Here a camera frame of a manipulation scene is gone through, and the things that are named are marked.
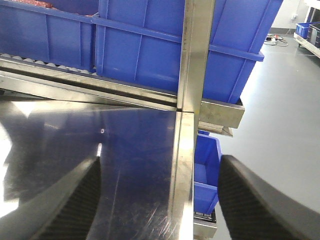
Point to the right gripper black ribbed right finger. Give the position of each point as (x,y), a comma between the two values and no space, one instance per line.
(255,210)

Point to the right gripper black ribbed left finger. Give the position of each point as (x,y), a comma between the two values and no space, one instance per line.
(64,211)

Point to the lower small blue bin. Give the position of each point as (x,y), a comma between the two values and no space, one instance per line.
(206,172)

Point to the left blue plastic bin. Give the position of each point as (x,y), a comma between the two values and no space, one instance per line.
(53,31)

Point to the blue plastic bin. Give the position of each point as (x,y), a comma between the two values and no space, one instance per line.
(53,31)
(140,41)

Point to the right blue plastic bin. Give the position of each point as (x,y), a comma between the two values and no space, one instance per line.
(140,41)

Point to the distant blue crate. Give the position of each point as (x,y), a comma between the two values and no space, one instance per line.
(309,31)

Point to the stainless steel roller rack frame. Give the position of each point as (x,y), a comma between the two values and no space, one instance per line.
(59,84)

